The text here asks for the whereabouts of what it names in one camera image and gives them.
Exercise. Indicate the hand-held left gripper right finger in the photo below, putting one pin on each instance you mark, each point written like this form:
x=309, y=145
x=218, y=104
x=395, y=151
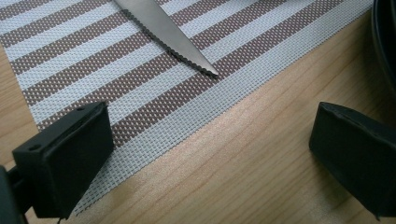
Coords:
x=358, y=155

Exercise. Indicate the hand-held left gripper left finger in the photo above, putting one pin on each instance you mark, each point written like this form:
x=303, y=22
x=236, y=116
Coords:
x=68, y=155

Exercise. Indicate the silver serrated knife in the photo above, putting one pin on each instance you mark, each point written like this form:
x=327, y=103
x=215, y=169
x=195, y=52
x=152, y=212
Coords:
x=162, y=25

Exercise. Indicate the black plate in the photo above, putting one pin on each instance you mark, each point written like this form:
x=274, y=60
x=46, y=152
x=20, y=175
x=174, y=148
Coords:
x=387, y=37

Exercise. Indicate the striped woven placemat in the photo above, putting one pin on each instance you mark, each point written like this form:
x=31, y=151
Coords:
x=255, y=40

